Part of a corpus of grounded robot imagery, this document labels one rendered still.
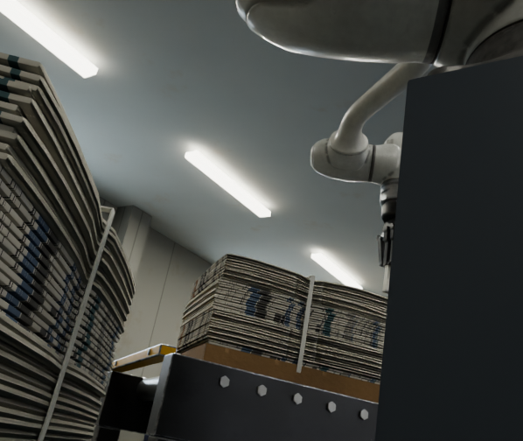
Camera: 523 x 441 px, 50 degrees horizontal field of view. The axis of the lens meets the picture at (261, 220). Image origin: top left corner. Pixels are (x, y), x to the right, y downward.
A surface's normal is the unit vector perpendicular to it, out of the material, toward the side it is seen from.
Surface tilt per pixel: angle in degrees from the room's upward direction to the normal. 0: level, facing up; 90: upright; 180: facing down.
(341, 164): 152
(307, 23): 164
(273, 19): 160
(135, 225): 90
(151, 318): 90
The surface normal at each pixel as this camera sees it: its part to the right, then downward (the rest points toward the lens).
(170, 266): 0.84, -0.07
